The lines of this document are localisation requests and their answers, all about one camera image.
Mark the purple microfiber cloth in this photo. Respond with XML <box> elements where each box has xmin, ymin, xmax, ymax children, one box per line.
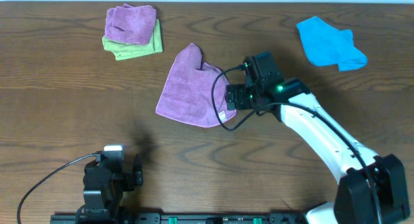
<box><xmin>155</xmin><ymin>43</ymin><xmax>237</xmax><ymax>128</ymax></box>

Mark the left black cable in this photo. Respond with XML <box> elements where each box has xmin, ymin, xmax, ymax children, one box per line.
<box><xmin>16</xmin><ymin>153</ymin><xmax>98</xmax><ymax>224</ymax></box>

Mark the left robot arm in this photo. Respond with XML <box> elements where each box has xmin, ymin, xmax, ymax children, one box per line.
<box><xmin>75</xmin><ymin>152</ymin><xmax>143</xmax><ymax>223</ymax></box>

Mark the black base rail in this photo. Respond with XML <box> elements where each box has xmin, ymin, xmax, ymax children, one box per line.
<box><xmin>50</xmin><ymin>212</ymin><xmax>308</xmax><ymax>224</ymax></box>

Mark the folded purple cloth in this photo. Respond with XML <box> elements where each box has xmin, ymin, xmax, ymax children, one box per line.
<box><xmin>105</xmin><ymin>5</ymin><xmax>157</xmax><ymax>45</ymax></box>

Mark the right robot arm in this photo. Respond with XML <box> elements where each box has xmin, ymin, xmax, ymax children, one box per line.
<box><xmin>226</xmin><ymin>79</ymin><xmax>410</xmax><ymax>223</ymax></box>

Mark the black cable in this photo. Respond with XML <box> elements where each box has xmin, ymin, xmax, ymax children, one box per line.
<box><xmin>16</xmin><ymin>153</ymin><xmax>98</xmax><ymax>224</ymax></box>
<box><xmin>210</xmin><ymin>64</ymin><xmax>384</xmax><ymax>224</ymax></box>

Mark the right black cable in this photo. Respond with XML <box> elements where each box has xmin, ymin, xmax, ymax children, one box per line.
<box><xmin>210</xmin><ymin>64</ymin><xmax>384</xmax><ymax>224</ymax></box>

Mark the blue microfiber cloth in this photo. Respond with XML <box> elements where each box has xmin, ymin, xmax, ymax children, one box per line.
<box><xmin>296</xmin><ymin>16</ymin><xmax>368</xmax><ymax>72</ymax></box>

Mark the folded green cloth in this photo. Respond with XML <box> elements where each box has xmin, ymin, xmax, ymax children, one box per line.
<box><xmin>102</xmin><ymin>19</ymin><xmax>163</xmax><ymax>60</ymax></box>

